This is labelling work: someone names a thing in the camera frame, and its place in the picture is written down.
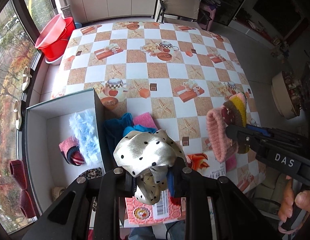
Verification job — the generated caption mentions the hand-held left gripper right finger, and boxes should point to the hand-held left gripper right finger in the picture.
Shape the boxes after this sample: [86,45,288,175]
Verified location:
[169,158,289,240]

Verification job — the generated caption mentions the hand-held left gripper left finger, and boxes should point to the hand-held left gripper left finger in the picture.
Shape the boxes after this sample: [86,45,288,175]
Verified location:
[21,167,135,240]

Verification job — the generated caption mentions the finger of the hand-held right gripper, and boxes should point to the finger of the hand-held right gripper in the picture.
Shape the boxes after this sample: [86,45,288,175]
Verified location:
[225,124,266,153]
[246,124,274,138]

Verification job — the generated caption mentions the pink striped knit hat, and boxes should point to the pink striped knit hat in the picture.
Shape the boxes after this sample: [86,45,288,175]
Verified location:
[206,92,250,163]

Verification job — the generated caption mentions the pink sponge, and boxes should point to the pink sponge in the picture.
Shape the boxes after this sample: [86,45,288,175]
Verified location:
[225,155,237,172]
[133,113,159,130]

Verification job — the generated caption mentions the cream polka dot scrunchie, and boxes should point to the cream polka dot scrunchie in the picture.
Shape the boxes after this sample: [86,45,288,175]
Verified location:
[113,129,187,205]

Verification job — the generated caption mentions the leopard print scrunchie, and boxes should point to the leopard print scrunchie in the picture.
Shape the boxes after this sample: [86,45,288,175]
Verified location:
[78,168,103,180]

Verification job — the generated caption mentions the blue mesh cloth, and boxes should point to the blue mesh cloth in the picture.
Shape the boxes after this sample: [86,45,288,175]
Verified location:
[103,113,134,167]

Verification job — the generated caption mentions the blue cloth scrunchie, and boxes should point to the blue cloth scrunchie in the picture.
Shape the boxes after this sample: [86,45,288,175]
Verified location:
[123,126,158,137]

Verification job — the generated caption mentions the red striped sock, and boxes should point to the red striped sock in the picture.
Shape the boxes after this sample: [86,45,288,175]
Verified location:
[59,135,86,166]

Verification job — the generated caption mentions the light blue fluffy scrunchie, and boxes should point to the light blue fluffy scrunchie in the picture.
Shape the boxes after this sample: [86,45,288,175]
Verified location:
[69,110,103,168]

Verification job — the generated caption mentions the beige fuzzy socks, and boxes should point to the beige fuzzy socks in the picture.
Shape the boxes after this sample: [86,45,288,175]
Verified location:
[52,186,66,202]

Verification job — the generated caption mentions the white cardboard box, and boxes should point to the white cardboard box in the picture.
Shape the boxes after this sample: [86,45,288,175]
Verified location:
[25,88,114,220]

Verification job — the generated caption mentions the person's right hand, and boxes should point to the person's right hand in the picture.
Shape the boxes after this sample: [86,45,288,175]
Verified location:
[278,179,310,228]

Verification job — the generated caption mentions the red patterned carton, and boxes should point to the red patterned carton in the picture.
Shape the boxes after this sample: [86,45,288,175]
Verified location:
[125,189,187,224]

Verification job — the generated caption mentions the beige seat cushion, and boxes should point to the beige seat cushion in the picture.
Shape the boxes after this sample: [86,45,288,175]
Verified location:
[252,172,283,218]

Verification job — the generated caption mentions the round beige tray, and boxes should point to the round beige tray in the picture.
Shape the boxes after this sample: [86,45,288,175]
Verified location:
[271,71,304,120]

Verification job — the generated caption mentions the person's blue jeans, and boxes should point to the person's blue jeans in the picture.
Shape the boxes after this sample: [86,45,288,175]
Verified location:
[128,220,187,240]

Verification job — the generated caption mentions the red knit slipper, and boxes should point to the red knit slipper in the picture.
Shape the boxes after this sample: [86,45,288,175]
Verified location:
[19,189,36,219]
[9,160,27,190]

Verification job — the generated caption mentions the dark display cabinet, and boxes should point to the dark display cabinet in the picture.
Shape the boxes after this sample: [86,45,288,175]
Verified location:
[229,0,310,48]

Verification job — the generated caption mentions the pink stool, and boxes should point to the pink stool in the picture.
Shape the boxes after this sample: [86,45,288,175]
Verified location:
[199,1,218,22]

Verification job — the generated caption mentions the checkered printed tablecloth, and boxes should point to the checkered printed tablecloth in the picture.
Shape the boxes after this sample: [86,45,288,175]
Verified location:
[50,21,267,194]

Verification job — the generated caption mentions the white shoe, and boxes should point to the white shoe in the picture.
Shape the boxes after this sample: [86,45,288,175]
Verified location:
[14,99,24,130]
[21,67,32,92]

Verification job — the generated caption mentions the white basin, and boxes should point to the white basin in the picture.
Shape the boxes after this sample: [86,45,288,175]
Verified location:
[45,55,63,66]

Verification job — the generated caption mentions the folding chair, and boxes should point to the folding chair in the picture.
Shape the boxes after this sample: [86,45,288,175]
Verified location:
[156,0,213,30]

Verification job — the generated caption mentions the red plastic bucket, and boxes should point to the red plastic bucket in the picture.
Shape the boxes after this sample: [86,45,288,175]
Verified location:
[41,17,75,59]

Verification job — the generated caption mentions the large glass window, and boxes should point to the large glass window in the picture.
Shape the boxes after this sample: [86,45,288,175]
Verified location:
[0,0,63,233]

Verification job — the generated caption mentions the pink plastic basin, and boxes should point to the pink plastic basin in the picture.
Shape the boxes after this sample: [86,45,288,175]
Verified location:
[35,13,68,49]

